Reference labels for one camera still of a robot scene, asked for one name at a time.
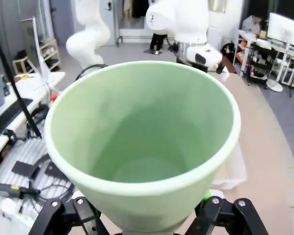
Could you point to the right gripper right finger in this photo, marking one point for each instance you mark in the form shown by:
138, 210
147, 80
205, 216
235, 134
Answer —
237, 218

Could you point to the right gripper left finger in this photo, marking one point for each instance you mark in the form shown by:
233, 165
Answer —
54, 213

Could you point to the white perforated plastic basket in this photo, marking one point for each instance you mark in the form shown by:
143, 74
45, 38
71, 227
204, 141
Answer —
232, 171

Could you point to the light green cup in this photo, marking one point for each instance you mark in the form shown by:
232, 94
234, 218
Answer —
142, 122

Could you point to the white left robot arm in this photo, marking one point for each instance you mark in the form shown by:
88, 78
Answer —
186, 22

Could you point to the black handheld device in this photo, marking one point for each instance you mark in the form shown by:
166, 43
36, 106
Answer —
7, 189

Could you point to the black keyboard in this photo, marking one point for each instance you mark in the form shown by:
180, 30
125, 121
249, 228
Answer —
7, 117

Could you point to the red emergency stop button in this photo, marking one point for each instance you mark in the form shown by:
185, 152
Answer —
54, 97

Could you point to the white work desk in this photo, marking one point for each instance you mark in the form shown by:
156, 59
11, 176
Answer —
39, 83

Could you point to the black slanted pole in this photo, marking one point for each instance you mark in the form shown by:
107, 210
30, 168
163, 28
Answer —
12, 83

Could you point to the white round stand base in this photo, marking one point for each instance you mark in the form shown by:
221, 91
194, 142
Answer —
274, 86

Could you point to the black rolling cart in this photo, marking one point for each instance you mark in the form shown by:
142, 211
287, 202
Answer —
262, 63

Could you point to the wooden shelf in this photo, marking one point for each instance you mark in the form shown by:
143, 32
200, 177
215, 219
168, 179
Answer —
49, 56

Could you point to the standing person in black trousers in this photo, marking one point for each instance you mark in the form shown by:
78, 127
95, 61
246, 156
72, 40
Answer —
156, 41

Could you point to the white computer monitor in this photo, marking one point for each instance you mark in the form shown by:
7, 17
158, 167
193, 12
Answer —
284, 29

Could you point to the seated person in grey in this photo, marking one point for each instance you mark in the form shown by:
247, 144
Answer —
252, 23

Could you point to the black metal bracket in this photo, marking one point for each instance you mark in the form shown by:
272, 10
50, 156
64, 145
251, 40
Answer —
22, 169

